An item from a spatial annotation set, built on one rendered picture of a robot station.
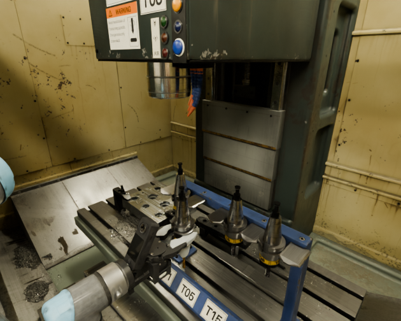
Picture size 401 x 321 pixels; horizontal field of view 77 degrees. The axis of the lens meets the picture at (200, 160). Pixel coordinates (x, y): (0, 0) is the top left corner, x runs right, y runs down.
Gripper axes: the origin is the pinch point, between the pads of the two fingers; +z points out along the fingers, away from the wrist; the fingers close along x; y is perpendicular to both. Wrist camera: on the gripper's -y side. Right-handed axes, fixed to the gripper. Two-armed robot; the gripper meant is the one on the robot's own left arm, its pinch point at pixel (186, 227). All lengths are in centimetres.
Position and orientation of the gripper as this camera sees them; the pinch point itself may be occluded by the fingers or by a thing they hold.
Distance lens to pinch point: 72.0
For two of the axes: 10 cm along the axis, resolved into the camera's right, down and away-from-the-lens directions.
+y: 0.0, 9.2, 4.0
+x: 7.2, 2.8, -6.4
